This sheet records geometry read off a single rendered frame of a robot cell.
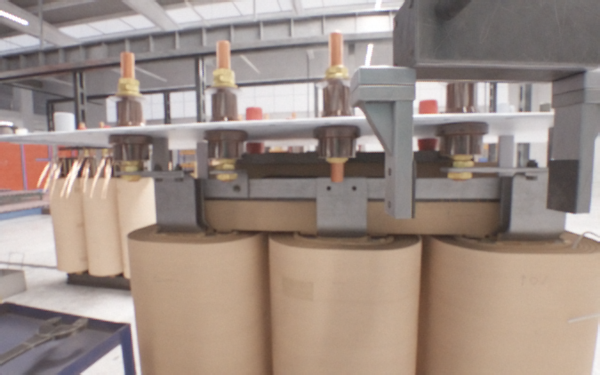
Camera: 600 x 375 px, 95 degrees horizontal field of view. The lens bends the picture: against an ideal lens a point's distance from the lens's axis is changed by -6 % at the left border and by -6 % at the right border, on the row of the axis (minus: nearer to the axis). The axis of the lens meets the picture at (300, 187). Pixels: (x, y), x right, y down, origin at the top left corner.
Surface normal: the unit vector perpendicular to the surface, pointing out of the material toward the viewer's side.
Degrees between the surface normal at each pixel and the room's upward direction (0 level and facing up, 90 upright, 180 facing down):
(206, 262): 90
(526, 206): 90
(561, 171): 90
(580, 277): 90
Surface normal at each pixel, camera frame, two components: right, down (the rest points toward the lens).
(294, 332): -0.49, 0.08
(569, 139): -1.00, 0.01
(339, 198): -0.17, 0.09
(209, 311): 0.08, 0.09
